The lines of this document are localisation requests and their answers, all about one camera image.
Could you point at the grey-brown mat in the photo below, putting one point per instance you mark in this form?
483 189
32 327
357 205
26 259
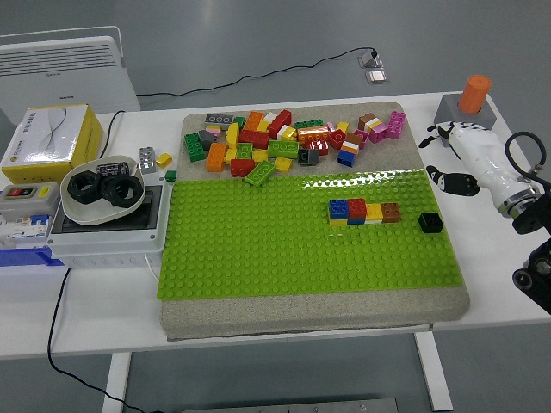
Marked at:
301 316

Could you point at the white and yellow brick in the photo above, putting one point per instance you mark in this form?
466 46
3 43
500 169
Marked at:
287 132

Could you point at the white bowl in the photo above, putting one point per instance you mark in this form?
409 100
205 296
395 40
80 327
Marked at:
103 215

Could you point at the black small brick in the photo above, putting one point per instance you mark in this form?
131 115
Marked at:
430 222

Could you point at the black large hex nut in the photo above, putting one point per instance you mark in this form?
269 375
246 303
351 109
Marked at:
131 191
74 189

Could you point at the white thin brick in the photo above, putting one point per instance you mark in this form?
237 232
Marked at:
349 147

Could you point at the yellow and white carton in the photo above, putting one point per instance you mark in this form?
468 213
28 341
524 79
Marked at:
49 142

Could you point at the pink yellow white small brick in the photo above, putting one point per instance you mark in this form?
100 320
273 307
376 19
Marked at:
212 130

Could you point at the white panel heater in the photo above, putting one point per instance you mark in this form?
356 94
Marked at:
60 73

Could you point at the blue plastic rail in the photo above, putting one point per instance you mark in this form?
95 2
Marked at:
26 257

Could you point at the black ribbed small component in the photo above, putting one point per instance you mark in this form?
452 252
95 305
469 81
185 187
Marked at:
113 168

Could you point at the small green brick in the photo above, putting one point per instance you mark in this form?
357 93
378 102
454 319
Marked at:
239 122
171 175

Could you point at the metal floor socket box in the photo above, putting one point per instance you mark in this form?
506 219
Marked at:
373 69

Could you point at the red square brick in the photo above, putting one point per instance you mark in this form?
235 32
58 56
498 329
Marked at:
357 207

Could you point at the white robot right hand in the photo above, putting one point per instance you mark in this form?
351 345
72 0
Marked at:
482 155

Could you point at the blue square brick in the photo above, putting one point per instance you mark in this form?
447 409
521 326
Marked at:
338 207

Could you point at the white table leg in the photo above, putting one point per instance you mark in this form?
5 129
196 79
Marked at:
432 365
116 383

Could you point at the grey push-button switch box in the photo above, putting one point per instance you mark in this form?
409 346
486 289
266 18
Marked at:
28 202

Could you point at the yellow glossy brick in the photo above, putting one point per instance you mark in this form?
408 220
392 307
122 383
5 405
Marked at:
164 160

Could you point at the red brick with white marks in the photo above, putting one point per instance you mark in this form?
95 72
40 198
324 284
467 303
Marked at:
318 147

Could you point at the brown square brick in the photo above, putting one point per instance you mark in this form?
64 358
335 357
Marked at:
390 211

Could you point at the white electrical enclosure box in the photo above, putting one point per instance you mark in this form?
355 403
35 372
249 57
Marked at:
107 247

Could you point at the yellow long brick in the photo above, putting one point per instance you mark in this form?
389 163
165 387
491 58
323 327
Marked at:
232 133

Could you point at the white blue circuit breaker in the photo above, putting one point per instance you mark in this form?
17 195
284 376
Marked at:
23 230

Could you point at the red circle brick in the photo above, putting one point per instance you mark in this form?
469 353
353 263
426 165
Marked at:
337 138

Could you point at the grey three-circle flat brick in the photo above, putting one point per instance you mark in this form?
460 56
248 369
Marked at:
219 119

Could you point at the orange cylinder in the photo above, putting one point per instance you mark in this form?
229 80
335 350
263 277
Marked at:
473 94

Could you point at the grey block holder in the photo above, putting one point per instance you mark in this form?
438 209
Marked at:
447 109

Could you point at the orange glossy long brick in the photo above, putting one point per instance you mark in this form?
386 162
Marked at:
313 134

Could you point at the lime green three-circle brick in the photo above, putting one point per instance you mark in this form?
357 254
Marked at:
260 173
282 149

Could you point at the dark green flat brick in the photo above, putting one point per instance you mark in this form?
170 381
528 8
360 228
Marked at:
308 124

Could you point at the light grey studded brick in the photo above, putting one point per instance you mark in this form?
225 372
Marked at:
147 160

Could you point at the dark grey circle brick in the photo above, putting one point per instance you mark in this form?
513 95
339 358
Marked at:
308 157

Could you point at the red long brick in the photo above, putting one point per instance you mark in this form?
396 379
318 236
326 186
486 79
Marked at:
254 138
280 122

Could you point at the dark green long brick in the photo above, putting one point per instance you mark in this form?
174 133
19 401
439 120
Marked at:
193 147

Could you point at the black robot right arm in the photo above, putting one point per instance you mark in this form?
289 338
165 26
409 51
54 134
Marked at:
534 215

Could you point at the green studded baseplate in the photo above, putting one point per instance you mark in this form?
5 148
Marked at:
258 241

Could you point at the magenta long brick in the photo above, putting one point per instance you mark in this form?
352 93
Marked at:
396 125

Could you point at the yellow brick under blue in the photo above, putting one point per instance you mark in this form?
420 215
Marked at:
337 221

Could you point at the yellow square brick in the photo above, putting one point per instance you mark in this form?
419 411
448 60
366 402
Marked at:
373 213

